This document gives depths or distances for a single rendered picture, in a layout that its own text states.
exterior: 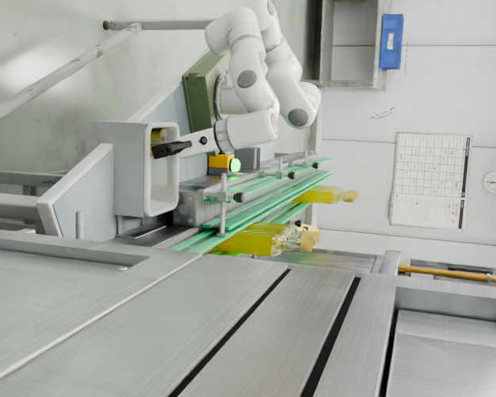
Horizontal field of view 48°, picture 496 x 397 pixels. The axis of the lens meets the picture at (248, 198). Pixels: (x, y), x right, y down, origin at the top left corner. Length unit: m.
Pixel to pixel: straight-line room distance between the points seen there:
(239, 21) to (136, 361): 1.19
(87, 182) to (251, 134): 0.38
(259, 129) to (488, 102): 6.23
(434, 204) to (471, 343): 6.96
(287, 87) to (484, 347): 1.23
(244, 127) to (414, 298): 0.82
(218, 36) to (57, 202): 0.60
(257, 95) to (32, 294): 0.87
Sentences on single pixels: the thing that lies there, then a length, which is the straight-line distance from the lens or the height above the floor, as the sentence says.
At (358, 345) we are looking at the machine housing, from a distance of 0.37.
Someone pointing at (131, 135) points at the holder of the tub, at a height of 0.80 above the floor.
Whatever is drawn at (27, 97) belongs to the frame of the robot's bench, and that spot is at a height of 0.20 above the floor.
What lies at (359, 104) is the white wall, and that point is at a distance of 7.38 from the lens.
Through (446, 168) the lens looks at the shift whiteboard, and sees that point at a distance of 7.35.
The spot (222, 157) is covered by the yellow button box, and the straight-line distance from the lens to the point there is 1.87.
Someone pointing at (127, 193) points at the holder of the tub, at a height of 0.79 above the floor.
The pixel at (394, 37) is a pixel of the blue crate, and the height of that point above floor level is 1.03.
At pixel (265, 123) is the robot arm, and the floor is 1.11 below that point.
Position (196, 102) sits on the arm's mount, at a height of 0.79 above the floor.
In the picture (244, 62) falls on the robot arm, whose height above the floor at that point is 1.04.
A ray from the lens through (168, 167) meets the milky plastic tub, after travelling 1.47.
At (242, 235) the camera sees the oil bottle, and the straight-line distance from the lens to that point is 1.57.
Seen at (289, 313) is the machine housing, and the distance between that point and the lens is 0.41.
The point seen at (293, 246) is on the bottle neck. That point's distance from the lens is 1.55.
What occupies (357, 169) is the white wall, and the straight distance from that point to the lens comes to 7.41.
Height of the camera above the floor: 1.44
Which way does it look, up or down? 17 degrees down
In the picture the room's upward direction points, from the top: 95 degrees clockwise
